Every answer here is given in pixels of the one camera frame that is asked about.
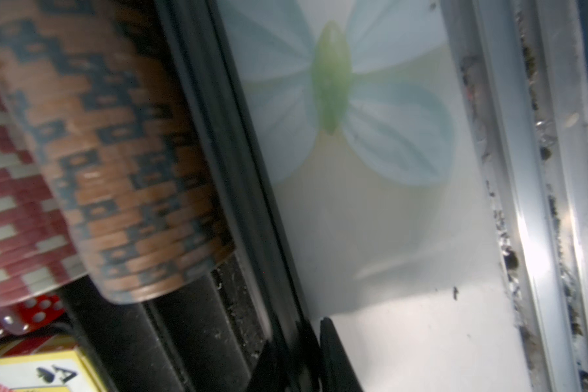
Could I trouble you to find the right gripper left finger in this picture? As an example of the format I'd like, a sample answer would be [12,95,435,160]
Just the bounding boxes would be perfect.
[246,321,321,391]

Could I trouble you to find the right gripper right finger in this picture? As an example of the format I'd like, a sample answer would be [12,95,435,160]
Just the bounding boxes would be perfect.
[320,318,364,392]

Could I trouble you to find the black poker case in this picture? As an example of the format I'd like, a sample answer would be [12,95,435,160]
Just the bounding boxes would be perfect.
[60,1,309,391]

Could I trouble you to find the pink white card deck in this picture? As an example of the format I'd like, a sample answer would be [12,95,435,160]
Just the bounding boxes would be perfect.
[0,335,108,392]

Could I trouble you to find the red dice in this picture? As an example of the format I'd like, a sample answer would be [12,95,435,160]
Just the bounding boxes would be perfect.
[0,295,65,339]

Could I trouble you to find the red white chip stack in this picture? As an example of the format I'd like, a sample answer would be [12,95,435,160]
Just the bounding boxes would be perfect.
[0,96,87,307]

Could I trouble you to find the orange blue chip stack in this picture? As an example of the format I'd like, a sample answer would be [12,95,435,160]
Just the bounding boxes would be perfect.
[0,1,235,304]

